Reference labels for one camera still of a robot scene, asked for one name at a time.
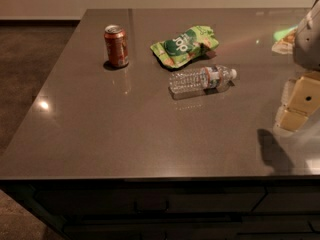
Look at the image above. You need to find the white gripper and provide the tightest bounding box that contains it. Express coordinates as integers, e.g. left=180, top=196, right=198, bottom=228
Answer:
left=274, top=0, right=320, bottom=132

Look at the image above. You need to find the red coke can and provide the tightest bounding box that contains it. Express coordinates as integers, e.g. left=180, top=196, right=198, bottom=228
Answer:
left=104, top=25, right=129, bottom=68

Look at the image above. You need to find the green snack bag at edge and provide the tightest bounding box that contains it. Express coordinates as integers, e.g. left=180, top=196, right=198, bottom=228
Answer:
left=271, top=26, right=297, bottom=55

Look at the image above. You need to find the clear plastic water bottle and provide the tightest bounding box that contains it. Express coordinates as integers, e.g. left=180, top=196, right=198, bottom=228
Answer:
left=169, top=65, right=238, bottom=94

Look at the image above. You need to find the dark right cabinet drawer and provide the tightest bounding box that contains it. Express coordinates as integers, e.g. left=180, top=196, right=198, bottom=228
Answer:
left=254, top=186, right=320, bottom=213

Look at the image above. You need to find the green chip bag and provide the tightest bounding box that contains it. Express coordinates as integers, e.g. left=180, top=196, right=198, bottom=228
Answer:
left=150, top=26, right=219, bottom=69

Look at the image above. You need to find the dark cabinet drawer with handle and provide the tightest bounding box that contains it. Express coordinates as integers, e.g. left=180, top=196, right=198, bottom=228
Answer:
left=36, top=188, right=264, bottom=215

